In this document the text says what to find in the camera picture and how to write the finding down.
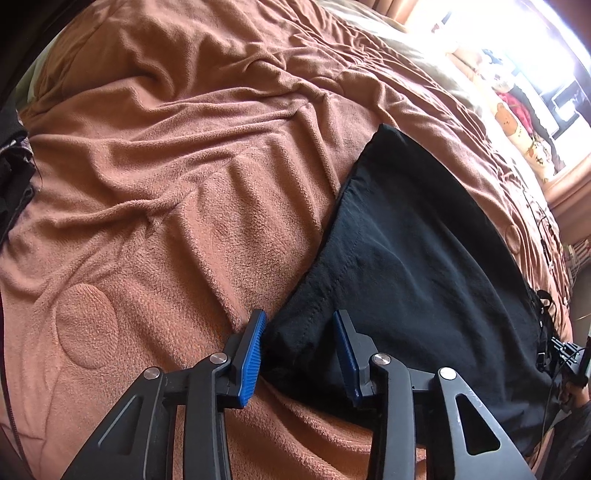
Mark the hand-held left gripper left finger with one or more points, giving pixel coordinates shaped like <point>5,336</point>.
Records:
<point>251,353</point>

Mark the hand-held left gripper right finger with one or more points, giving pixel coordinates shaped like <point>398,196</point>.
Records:
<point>345,356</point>

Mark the black pants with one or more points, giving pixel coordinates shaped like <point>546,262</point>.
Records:
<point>415,258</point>

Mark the person's right forearm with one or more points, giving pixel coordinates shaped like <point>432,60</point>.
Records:
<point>568,434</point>

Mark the pink window sill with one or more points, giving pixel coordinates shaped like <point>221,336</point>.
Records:
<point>572,194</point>

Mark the brown fleece blanket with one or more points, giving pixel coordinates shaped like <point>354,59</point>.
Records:
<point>161,184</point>

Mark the black cloth heap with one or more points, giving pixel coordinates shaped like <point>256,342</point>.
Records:
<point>549,143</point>

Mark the bear print pillow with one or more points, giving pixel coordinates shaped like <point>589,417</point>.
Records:
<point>512,127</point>

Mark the red cloth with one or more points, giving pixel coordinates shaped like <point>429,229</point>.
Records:
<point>518,107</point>

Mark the dark clothes pile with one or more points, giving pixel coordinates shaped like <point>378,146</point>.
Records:
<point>14,184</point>

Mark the beige duvet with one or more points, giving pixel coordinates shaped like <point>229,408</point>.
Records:
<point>392,50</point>

